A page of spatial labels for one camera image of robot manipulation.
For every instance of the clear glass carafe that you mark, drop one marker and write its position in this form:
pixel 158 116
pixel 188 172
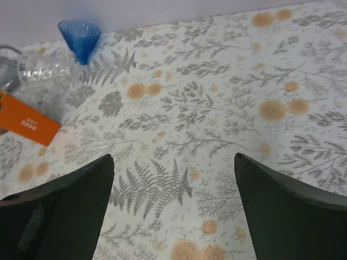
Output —
pixel 9 76

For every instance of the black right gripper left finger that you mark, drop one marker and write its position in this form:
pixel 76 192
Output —
pixel 60 219

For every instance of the floral patterned table mat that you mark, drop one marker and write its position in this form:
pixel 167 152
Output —
pixel 173 103

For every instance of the orange coffee filter box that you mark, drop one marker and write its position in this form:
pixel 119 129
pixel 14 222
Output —
pixel 19 118

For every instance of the blue ribbed plastic dripper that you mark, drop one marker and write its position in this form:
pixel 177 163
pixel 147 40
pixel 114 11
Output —
pixel 81 37

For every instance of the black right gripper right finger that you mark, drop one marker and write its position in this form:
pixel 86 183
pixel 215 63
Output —
pixel 287 218

